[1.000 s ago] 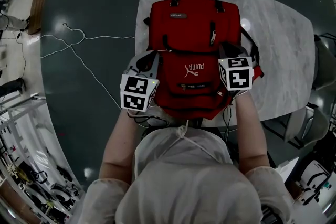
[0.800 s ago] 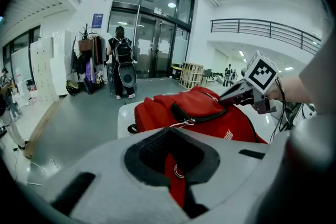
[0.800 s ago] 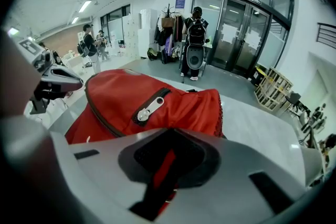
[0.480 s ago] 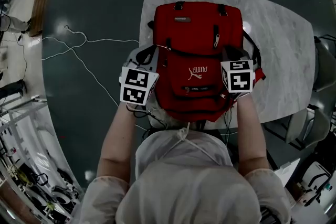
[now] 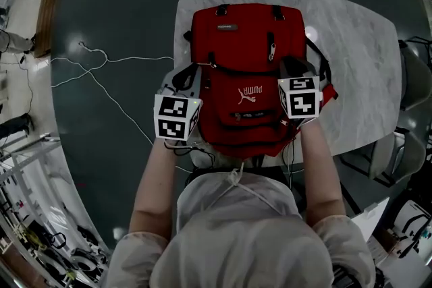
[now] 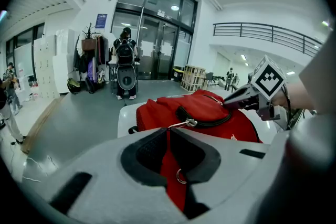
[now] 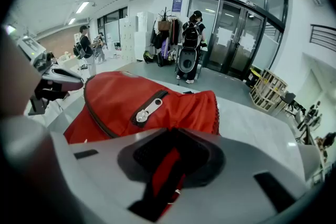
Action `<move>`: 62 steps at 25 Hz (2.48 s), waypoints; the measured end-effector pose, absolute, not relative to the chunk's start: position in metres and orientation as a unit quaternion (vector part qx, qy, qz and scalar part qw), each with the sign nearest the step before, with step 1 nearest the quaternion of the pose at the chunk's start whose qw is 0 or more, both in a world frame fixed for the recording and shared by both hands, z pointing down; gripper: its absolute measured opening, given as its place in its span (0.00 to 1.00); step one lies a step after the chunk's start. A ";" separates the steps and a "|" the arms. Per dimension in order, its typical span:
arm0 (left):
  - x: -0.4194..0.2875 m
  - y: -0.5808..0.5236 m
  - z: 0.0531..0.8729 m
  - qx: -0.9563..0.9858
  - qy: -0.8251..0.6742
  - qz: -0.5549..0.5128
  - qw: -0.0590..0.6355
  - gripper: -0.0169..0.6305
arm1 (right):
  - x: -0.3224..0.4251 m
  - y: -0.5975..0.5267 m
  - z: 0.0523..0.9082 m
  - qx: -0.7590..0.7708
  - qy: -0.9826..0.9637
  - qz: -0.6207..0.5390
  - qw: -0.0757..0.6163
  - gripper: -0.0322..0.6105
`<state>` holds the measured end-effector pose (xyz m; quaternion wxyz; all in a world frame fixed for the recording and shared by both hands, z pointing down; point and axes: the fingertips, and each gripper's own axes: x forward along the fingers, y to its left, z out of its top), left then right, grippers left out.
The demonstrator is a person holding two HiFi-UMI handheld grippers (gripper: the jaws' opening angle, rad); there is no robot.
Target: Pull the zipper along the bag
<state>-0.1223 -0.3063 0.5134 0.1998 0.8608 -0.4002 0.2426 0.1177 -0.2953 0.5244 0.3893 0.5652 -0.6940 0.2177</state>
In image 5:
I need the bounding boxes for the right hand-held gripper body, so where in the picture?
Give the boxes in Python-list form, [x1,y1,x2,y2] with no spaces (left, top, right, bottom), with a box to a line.
[277,76,324,121]

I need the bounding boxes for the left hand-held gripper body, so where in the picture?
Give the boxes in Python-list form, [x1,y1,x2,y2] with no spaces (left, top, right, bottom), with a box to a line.
[153,83,204,142]

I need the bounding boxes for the red fabric bag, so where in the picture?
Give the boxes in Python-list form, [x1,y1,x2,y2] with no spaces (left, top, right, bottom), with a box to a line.
[183,3,340,160]

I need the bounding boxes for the person's right forearm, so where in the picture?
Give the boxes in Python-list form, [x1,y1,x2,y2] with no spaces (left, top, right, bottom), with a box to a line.
[296,117,348,227]

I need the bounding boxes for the person's left forearm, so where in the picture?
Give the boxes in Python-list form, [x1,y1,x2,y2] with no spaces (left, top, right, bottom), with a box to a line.
[128,135,182,242]

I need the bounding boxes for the white marble table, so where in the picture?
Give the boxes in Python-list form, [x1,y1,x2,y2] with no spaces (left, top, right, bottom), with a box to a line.
[173,0,404,171]

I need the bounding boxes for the grey upholstered chair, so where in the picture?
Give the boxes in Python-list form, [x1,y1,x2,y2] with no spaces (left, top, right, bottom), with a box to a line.
[397,38,432,112]
[369,128,429,187]

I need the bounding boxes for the person's light hooded top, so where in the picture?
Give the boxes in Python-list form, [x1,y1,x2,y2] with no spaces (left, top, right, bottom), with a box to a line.
[104,167,377,288]

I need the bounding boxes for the brown wooden platform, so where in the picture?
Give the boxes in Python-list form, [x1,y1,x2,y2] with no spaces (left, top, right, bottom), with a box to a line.
[33,0,75,59]

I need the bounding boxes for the white and black equipment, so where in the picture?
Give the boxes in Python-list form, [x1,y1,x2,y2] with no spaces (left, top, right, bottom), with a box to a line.
[390,200,432,261]
[66,241,109,282]

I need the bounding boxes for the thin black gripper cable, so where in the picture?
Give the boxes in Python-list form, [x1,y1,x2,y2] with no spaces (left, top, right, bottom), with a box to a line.
[163,139,217,167]

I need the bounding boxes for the white floor cable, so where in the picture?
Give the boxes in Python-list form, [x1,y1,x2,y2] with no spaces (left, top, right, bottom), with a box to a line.
[50,40,176,89]
[77,59,155,146]

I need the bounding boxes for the aluminium frame rack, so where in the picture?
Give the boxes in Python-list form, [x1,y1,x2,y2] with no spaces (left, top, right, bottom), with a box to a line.
[0,132,69,281]

